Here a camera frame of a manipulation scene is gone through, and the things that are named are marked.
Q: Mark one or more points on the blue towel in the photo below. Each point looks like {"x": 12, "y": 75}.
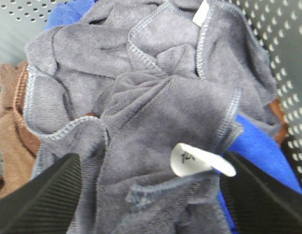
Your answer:
{"x": 127, "y": 83}

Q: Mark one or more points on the grey perforated laundry basket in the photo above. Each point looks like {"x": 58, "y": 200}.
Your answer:
{"x": 276, "y": 23}

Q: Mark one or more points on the grey microfibre towel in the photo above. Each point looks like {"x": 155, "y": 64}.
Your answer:
{"x": 125, "y": 131}

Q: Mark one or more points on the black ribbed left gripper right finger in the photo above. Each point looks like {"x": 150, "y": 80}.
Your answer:
{"x": 258, "y": 203}

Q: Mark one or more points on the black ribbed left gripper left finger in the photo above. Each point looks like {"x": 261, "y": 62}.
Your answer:
{"x": 46, "y": 204}

